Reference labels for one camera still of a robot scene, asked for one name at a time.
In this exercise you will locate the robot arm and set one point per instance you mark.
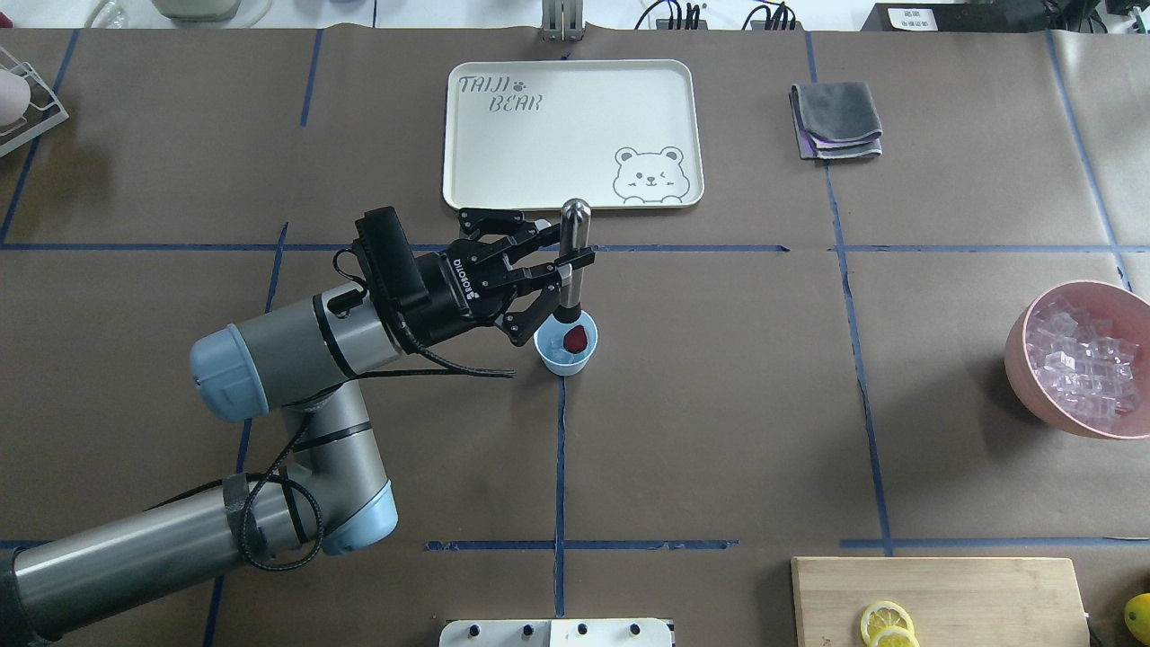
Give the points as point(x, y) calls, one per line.
point(100, 421)

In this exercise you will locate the black power strip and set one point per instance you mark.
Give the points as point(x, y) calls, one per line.
point(769, 16)
point(682, 17)

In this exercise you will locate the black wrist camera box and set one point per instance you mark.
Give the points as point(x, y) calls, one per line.
point(389, 268)

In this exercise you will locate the cream bear tray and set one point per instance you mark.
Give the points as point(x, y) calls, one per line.
point(530, 135)

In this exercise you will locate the bamboo cutting board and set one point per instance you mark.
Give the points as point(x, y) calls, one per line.
point(964, 601)

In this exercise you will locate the yellow lemon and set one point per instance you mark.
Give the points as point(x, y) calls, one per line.
point(1137, 618)

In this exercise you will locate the aluminium frame post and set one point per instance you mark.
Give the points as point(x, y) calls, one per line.
point(563, 20)

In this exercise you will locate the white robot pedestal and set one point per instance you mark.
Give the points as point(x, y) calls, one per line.
point(622, 631)

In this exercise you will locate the red strawberry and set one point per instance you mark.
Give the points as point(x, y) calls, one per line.
point(576, 340)

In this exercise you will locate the lemon slices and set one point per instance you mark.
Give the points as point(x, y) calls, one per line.
point(886, 623)

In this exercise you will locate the grey folded cloth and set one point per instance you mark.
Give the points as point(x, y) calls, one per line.
point(835, 121)

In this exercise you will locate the white wire cup rack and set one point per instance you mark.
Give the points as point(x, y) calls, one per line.
point(45, 110)

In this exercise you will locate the light blue cup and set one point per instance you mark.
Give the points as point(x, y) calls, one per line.
point(548, 341)

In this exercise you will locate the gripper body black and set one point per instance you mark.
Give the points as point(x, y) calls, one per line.
point(452, 295)

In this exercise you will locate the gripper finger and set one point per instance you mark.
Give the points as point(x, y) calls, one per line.
point(530, 314)
point(494, 234)

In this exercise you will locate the steel muddler black tip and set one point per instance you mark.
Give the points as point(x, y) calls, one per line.
point(574, 229)

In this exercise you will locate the pink bowl of ice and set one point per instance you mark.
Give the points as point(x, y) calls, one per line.
point(1077, 358)

